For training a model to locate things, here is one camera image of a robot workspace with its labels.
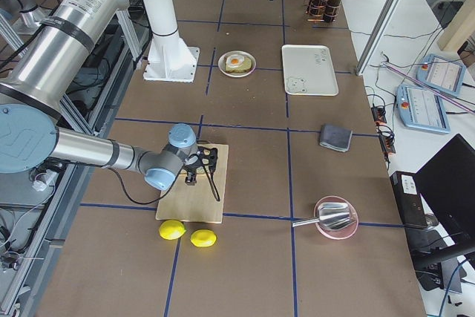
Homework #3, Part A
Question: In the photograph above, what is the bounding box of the bread slice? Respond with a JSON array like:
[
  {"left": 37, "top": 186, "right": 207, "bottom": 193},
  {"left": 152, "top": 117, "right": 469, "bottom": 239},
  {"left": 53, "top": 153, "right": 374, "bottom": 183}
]
[
  {"left": 225, "top": 55, "right": 253, "bottom": 73},
  {"left": 180, "top": 166, "right": 205, "bottom": 175}
]

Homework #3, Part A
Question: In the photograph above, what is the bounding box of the cream bear tray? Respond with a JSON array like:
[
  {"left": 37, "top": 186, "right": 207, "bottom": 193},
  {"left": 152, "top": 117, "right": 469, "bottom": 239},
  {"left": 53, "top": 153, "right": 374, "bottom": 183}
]
[{"left": 281, "top": 45, "right": 338, "bottom": 97}]

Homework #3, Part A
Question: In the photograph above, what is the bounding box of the wooden cutting board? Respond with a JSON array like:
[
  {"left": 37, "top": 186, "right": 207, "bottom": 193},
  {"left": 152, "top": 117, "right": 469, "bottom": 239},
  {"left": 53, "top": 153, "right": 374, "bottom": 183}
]
[{"left": 155, "top": 143, "right": 229, "bottom": 223}]

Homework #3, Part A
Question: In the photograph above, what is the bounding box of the left yellow lemon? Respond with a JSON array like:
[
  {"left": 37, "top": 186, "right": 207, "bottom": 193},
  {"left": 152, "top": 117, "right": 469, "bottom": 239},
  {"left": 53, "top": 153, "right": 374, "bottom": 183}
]
[{"left": 158, "top": 220, "right": 186, "bottom": 241}]

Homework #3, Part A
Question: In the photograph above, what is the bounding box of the yellow lemon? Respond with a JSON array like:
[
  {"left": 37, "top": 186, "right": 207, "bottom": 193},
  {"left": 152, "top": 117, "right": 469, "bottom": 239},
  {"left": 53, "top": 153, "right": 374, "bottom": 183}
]
[
  {"left": 190, "top": 229, "right": 217, "bottom": 247},
  {"left": 158, "top": 220, "right": 186, "bottom": 241}
]

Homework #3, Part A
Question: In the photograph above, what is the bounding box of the right yellow lemon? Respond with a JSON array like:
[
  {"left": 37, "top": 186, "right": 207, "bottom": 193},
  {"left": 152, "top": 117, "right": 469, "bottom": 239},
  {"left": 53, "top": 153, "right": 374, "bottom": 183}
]
[{"left": 190, "top": 229, "right": 217, "bottom": 247}]

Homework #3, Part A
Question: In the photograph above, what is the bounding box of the bread slice on plate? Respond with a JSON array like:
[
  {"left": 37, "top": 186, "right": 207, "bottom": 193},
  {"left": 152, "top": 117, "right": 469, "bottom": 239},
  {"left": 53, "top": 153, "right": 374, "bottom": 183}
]
[{"left": 225, "top": 55, "right": 253, "bottom": 73}]

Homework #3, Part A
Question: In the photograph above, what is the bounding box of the fried egg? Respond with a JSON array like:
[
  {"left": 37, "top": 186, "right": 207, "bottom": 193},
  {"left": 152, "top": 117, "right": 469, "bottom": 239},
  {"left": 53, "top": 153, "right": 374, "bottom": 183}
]
[{"left": 226, "top": 54, "right": 245, "bottom": 69}]

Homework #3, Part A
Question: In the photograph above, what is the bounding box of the white plate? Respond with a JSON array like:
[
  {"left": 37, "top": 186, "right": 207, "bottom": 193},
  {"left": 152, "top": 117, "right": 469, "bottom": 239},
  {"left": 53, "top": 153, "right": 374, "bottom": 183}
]
[{"left": 218, "top": 50, "right": 256, "bottom": 78}]

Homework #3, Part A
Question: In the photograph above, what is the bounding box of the metal scoop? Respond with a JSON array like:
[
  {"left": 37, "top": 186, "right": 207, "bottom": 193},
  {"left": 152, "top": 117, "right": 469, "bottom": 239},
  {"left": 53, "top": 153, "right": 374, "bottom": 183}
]
[{"left": 292, "top": 202, "right": 355, "bottom": 231}]

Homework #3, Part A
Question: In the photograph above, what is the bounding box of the grey folded cloth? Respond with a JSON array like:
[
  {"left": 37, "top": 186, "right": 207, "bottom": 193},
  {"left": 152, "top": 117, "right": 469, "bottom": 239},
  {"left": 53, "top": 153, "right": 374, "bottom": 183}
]
[{"left": 319, "top": 124, "right": 353, "bottom": 152}]

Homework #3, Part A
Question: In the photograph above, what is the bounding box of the pink bowl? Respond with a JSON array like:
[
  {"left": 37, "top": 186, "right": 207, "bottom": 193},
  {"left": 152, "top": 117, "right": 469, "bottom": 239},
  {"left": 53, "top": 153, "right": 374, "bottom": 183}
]
[{"left": 313, "top": 196, "right": 359, "bottom": 240}]

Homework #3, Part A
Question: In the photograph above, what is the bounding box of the far teach pendant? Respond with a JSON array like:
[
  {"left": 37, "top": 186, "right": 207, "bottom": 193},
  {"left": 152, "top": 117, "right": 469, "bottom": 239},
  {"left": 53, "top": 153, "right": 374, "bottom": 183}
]
[{"left": 416, "top": 53, "right": 466, "bottom": 97}]

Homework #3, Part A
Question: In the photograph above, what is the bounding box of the teach pendant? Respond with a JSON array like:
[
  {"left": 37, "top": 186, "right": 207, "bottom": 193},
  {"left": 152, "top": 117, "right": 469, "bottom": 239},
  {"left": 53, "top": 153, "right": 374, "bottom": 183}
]
[
  {"left": 396, "top": 84, "right": 451, "bottom": 134},
  {"left": 416, "top": 53, "right": 466, "bottom": 97}
]

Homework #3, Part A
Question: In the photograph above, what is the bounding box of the near teach pendant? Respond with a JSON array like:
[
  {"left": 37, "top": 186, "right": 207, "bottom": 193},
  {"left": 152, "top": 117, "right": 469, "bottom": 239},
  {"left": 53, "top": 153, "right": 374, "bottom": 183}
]
[{"left": 396, "top": 84, "right": 451, "bottom": 134}]

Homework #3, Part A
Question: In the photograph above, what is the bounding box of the black computer box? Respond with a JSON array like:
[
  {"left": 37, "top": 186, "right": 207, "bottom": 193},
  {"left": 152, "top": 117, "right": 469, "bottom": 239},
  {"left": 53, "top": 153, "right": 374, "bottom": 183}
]
[{"left": 390, "top": 171, "right": 428, "bottom": 229}]

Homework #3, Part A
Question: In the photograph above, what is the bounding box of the black monitor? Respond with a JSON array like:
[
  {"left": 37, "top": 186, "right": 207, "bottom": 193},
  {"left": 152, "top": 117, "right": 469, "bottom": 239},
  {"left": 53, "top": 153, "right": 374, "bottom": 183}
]
[{"left": 413, "top": 134, "right": 474, "bottom": 269}]

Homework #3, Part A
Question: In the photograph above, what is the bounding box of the copper wire bottle rack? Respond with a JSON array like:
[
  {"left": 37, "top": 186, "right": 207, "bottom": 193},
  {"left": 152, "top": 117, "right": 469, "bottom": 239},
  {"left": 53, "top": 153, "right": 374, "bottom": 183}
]
[{"left": 306, "top": 0, "right": 340, "bottom": 23}]

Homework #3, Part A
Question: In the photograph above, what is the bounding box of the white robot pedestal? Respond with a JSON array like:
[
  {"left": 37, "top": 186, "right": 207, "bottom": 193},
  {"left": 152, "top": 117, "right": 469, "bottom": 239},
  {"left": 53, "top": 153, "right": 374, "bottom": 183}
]
[{"left": 143, "top": 0, "right": 200, "bottom": 82}]

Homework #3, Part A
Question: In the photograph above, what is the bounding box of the aluminium frame post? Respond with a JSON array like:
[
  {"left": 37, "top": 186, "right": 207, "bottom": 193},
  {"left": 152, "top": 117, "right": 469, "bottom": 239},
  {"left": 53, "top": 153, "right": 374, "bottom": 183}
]
[{"left": 356, "top": 0, "right": 401, "bottom": 76}]

